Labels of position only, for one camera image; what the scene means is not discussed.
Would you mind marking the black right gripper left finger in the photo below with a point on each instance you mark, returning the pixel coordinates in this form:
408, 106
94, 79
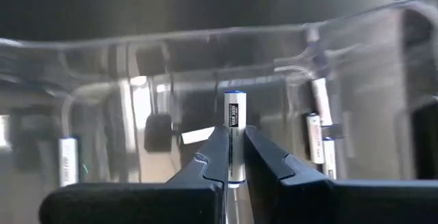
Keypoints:
137, 203

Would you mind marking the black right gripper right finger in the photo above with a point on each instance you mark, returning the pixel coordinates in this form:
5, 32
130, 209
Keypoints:
342, 203

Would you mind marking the white label strip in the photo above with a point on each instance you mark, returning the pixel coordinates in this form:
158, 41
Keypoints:
198, 135

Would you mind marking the clear plastic bin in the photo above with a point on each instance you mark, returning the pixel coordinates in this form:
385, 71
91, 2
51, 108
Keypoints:
273, 46

